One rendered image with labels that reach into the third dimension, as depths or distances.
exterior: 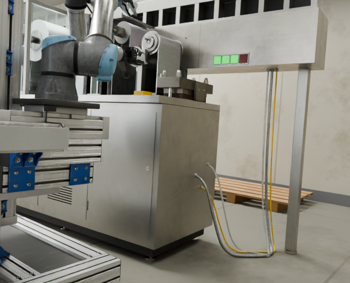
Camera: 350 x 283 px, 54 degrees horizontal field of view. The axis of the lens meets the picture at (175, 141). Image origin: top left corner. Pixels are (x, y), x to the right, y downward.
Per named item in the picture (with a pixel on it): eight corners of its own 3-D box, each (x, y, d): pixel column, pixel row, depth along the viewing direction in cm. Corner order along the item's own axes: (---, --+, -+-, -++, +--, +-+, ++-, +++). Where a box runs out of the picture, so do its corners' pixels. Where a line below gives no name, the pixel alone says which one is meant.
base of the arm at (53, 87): (49, 99, 116) (50, 69, 115) (26, 99, 125) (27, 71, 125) (86, 103, 128) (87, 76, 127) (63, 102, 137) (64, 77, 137)
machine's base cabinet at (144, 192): (-60, 191, 323) (-57, 98, 319) (7, 183, 376) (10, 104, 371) (152, 269, 180) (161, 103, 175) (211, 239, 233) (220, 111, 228)
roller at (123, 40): (114, 44, 232) (115, 23, 232) (138, 51, 253) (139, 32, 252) (129, 42, 224) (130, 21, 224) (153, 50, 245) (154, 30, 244)
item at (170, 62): (156, 79, 212) (157, 49, 211) (178, 84, 232) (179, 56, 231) (156, 79, 212) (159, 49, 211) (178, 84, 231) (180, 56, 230)
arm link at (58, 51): (44, 74, 131) (45, 38, 130) (81, 77, 133) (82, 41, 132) (36, 69, 119) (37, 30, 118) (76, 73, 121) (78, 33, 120)
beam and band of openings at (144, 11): (9, 48, 364) (9, 26, 363) (16, 50, 371) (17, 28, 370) (317, 7, 189) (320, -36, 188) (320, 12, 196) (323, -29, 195)
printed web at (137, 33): (110, 98, 235) (114, 22, 232) (133, 101, 254) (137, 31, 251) (156, 99, 213) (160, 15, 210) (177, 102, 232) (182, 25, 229)
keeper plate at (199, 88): (193, 100, 211) (194, 82, 211) (201, 101, 219) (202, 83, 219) (197, 100, 210) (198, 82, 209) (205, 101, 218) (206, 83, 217)
